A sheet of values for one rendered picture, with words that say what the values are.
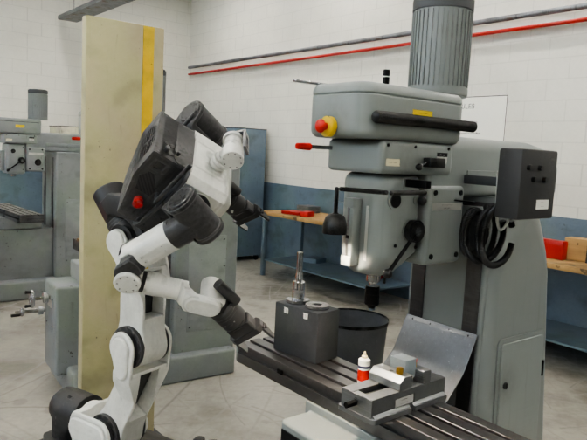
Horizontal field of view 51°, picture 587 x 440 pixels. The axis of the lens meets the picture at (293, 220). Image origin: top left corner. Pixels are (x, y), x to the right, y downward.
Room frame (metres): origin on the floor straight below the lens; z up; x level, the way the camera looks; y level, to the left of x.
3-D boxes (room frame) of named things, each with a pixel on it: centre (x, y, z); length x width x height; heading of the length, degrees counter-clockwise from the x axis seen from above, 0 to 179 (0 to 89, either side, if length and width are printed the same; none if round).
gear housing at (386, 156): (1.99, -0.30, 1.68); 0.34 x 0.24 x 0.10; 129
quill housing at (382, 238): (1.97, -0.27, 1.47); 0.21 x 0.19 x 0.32; 39
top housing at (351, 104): (1.97, -0.28, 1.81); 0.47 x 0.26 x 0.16; 129
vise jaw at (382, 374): (1.81, -0.32, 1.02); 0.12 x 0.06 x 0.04; 41
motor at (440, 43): (2.12, -0.46, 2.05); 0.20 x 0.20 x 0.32
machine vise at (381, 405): (1.83, -0.34, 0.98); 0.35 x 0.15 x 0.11; 131
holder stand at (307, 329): (2.26, -0.07, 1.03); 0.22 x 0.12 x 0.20; 46
